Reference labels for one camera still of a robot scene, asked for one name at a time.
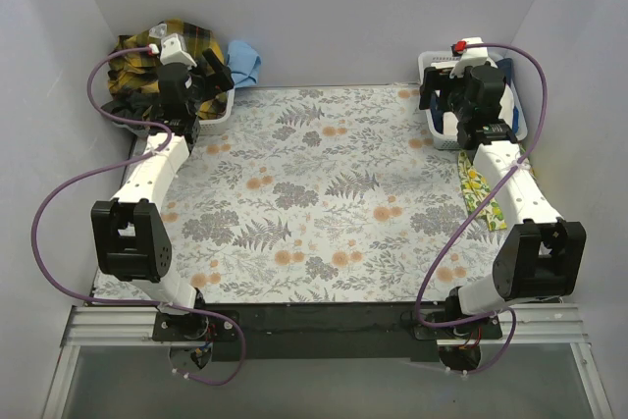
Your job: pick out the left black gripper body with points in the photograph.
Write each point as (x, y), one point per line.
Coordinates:
(205, 78)

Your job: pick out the light blue shirt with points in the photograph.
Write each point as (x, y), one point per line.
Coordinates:
(244, 63)

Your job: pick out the yellow plaid flannel shirt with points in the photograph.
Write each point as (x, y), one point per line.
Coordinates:
(137, 71)

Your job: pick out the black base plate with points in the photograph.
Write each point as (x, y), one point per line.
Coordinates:
(299, 331)

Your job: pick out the black pinstripe shirt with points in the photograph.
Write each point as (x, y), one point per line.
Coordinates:
(135, 106)

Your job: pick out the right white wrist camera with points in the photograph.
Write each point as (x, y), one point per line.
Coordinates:
(469, 52)

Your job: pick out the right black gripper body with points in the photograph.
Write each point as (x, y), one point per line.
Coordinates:
(439, 93)

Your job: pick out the floral table mat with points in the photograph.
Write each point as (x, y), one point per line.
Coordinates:
(324, 195)

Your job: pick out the white folded shirt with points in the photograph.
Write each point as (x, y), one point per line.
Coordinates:
(508, 113)

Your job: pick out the navy blue folded shirt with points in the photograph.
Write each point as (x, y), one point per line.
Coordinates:
(504, 65)

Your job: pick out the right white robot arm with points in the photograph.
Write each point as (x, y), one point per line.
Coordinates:
(542, 253)

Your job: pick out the right white laundry basket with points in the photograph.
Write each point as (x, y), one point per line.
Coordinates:
(442, 142)

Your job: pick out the white laundry basket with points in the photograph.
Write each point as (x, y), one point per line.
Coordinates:
(217, 125)
(442, 142)

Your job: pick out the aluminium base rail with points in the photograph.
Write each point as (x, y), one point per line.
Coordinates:
(131, 326)

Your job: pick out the left white laundry basket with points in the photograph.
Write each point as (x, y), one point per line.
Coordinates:
(217, 125)

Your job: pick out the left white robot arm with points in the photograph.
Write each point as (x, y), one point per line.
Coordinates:
(131, 241)

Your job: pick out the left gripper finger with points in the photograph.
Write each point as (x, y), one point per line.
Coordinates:
(221, 80)
(212, 60)

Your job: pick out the lemon print cloth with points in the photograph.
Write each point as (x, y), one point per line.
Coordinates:
(475, 189)

